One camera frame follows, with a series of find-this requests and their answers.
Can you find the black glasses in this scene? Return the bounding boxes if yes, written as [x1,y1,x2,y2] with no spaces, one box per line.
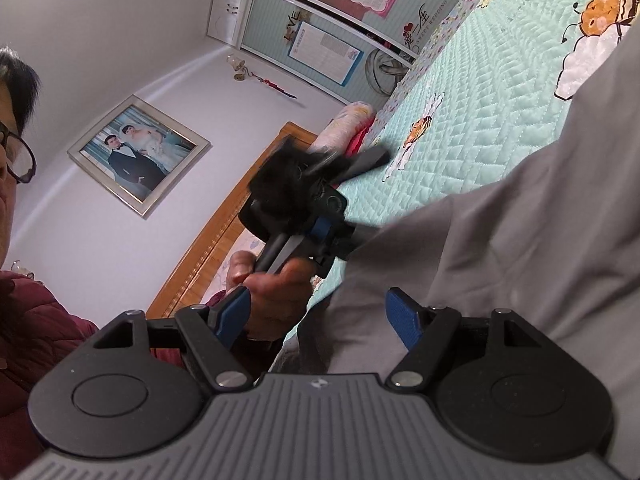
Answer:
[0,120,38,185]

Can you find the quilted bee-print bedspread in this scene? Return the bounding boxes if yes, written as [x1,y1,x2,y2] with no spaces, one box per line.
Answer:
[277,0,640,361]

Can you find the rolled floral quilt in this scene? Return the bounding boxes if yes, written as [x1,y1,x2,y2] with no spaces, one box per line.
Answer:
[307,101,378,156]

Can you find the person's left hand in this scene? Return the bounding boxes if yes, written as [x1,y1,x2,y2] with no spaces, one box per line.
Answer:
[227,250,326,343]

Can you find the blue-framed poster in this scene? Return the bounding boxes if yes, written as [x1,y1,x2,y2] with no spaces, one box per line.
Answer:
[287,20,363,88]

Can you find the framed photo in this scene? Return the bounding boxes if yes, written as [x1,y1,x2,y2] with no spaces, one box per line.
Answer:
[67,94,212,220]

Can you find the red blanket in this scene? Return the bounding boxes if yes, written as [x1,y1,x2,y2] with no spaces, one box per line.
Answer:
[345,117,376,158]

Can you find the wooden headboard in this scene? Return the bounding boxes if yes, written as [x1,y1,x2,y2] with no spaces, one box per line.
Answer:
[147,121,321,321]

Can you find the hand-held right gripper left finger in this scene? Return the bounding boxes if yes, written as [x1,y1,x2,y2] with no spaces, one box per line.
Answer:
[92,285,253,393]

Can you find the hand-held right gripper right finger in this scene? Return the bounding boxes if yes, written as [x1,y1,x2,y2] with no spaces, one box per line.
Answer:
[385,287,551,393]

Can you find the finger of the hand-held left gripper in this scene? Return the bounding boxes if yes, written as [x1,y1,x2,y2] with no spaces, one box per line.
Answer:
[345,147,391,181]
[346,224,380,253]

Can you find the grey shirt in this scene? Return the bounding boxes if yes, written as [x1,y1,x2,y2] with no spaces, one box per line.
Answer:
[272,22,640,411]

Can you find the wall hanging ornament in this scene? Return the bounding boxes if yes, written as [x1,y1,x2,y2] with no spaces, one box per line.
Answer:
[227,52,301,101]

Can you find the sliding-door wardrobe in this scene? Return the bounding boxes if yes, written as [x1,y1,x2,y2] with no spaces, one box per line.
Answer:
[207,0,506,106]

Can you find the person's head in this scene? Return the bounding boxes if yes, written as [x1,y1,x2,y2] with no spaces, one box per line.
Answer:
[0,47,41,271]

